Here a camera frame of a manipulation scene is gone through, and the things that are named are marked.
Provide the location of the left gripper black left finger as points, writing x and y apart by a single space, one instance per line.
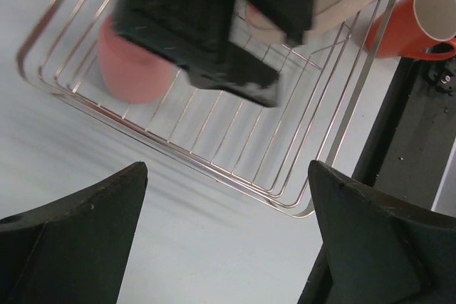
74 249

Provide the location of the metal wire dish rack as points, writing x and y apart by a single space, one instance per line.
255 151

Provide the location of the coral pink cup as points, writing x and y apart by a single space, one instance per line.
130 73

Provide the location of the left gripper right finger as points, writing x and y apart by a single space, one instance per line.
377 248

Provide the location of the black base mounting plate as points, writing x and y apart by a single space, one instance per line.
410 152

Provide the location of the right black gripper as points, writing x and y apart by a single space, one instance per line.
195 36

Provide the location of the orange mug white inside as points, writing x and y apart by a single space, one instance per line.
420 29

